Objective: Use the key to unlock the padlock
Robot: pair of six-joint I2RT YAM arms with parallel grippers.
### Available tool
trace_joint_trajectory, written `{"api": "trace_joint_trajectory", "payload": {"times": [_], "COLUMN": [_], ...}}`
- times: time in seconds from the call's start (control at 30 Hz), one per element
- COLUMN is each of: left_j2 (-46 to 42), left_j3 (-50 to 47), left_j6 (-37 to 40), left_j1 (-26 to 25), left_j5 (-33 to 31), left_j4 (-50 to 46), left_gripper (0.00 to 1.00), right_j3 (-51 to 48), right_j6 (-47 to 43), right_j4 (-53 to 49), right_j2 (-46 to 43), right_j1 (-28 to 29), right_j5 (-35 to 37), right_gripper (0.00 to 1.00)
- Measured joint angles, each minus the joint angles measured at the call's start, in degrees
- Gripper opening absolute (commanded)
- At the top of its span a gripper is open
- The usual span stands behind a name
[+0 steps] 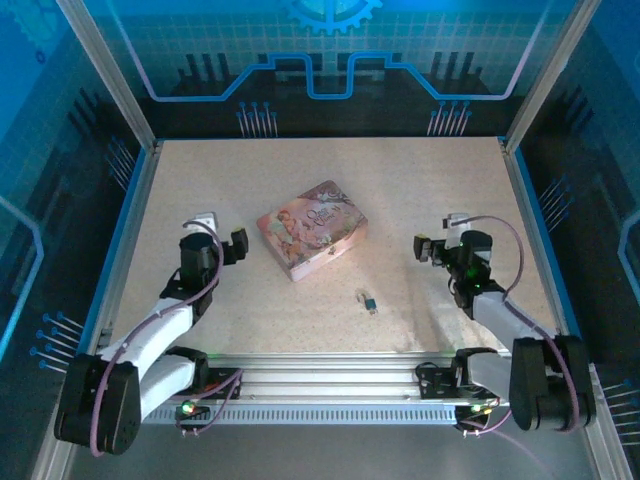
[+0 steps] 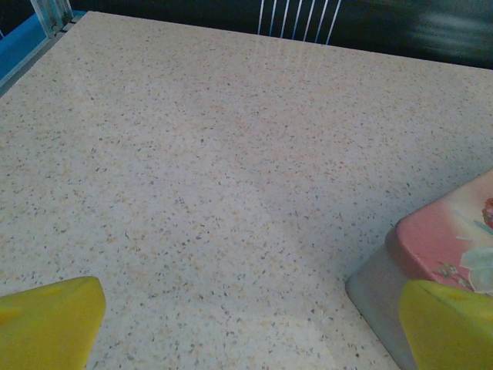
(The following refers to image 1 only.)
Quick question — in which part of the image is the aluminium frame post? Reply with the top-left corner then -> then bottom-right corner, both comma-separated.
54,0 -> 160,152
503,0 -> 600,152

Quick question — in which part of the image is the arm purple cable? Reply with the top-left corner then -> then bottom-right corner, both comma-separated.
91,219 -> 245,459
449,214 -> 584,436

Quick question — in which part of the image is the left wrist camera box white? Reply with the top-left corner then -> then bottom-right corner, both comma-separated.
183,212 -> 220,235

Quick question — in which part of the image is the slotted aluminium cable duct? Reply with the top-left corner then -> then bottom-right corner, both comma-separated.
142,406 -> 459,426

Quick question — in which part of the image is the aluminium table side rail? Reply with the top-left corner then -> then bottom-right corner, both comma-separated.
83,139 -> 164,362
498,137 -> 584,351

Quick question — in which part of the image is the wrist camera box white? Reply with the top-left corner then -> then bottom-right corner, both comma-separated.
441,212 -> 470,247
183,212 -> 220,235

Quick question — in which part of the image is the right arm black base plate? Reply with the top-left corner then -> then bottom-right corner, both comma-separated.
415,362 -> 501,401

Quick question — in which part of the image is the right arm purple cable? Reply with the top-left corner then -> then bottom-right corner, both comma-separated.
449,214 -> 584,436

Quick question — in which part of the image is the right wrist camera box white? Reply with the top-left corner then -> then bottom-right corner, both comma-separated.
441,212 -> 470,247

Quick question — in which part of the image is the pink illustrated tin box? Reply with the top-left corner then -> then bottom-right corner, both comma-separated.
256,179 -> 370,283

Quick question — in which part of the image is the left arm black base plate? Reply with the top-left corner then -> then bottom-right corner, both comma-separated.
199,367 -> 245,401

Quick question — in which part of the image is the aluminium mounting rail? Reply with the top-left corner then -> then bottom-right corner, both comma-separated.
99,352 -> 516,407

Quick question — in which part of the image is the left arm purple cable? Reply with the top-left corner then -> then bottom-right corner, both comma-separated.
91,219 -> 245,459

